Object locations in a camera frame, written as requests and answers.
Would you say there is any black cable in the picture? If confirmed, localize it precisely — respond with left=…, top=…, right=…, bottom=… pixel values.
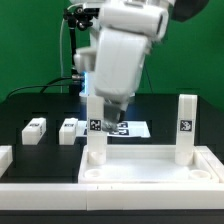
left=5, top=77, right=83, bottom=99

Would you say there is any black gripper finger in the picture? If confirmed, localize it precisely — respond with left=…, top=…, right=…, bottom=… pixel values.
left=102, top=101, right=125, bottom=131

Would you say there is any white left fence block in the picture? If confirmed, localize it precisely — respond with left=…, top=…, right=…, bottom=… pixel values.
left=0, top=146, right=13, bottom=178

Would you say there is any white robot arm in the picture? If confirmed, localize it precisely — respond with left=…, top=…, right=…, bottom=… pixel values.
left=70, top=0, right=209, bottom=132

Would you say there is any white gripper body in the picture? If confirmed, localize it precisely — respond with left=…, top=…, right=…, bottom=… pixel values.
left=94, top=28, right=148, bottom=104

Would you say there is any fiducial marker sheet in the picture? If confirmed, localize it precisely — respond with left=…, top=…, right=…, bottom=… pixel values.
left=77, top=121, right=151, bottom=138

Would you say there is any white front fence rail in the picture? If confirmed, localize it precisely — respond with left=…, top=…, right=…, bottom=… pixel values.
left=0, top=183, right=224, bottom=211

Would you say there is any white desk top tray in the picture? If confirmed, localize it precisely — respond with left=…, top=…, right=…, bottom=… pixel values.
left=78, top=145, right=221, bottom=184

